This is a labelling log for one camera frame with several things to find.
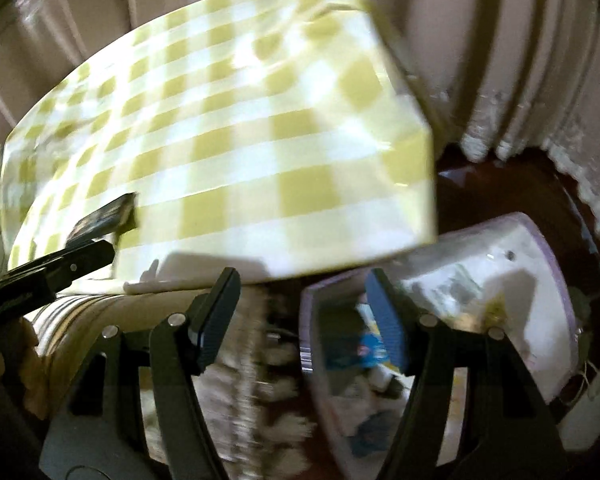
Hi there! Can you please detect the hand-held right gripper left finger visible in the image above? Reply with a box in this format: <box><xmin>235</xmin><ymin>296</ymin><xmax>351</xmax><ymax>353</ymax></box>
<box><xmin>40</xmin><ymin>267</ymin><xmax>242</xmax><ymax>480</ymax></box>

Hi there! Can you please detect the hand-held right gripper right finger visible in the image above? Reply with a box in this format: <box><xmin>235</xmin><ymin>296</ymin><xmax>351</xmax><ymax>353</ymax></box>
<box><xmin>366</xmin><ymin>267</ymin><xmax>567</xmax><ymax>480</ymax></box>

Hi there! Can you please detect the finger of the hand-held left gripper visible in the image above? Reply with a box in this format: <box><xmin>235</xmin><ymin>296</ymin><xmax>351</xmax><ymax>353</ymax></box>
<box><xmin>44</xmin><ymin>240</ymin><xmax>117</xmax><ymax>292</ymax></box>

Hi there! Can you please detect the blue packet pink face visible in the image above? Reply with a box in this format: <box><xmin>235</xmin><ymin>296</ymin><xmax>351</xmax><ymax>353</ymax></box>
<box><xmin>352</xmin><ymin>304</ymin><xmax>400</xmax><ymax>377</ymax></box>

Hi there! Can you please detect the large black snack packet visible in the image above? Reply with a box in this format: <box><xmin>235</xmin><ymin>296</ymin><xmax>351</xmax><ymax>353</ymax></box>
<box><xmin>67</xmin><ymin>192</ymin><xmax>139</xmax><ymax>249</ymax></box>

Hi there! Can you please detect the blue packet brown snack bar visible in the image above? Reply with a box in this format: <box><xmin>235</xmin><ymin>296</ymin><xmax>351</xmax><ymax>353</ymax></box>
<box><xmin>352</xmin><ymin>412</ymin><xmax>398</xmax><ymax>448</ymax></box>

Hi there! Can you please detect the white purple paper bag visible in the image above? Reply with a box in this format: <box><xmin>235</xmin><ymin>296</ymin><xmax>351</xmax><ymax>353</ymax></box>
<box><xmin>299</xmin><ymin>211</ymin><xmax>600</xmax><ymax>480</ymax></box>

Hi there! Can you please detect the yellow white checkered tablecloth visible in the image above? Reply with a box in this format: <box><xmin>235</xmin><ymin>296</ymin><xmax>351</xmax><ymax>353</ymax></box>
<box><xmin>0</xmin><ymin>0</ymin><xmax>438</xmax><ymax>293</ymax></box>

